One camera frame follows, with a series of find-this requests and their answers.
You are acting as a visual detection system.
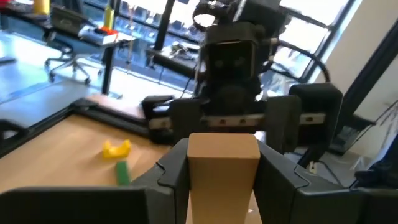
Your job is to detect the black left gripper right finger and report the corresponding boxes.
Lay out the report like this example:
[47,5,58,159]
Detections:
[253,139,361,224]

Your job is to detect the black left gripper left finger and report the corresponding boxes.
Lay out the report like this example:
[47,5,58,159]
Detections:
[130,138,190,224]

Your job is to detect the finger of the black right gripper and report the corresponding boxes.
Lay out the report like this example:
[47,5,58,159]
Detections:
[264,95,302,154]
[169,98,203,146]

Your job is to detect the long green wooden block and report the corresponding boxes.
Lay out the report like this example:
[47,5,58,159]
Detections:
[114,160,131,187]

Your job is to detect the plain wooden rectangular block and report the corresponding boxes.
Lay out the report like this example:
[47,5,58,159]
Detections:
[186,133,261,224]

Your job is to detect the yellow arch block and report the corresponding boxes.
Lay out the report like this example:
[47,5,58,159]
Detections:
[102,139,132,159]

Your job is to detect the black office desk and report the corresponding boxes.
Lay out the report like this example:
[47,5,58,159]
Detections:
[40,18,137,96]

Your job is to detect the white box with orange part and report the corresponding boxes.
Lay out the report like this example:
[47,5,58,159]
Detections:
[78,25,121,47]

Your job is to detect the black office chair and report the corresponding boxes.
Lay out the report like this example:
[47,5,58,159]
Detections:
[44,34,105,85]

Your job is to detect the dark grey monitor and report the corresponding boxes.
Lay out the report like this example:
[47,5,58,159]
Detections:
[50,5,85,35]

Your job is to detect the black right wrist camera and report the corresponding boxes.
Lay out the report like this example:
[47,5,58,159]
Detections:
[203,22,266,86]

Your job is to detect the black camera cable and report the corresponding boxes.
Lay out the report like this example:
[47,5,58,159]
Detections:
[270,39,331,83]

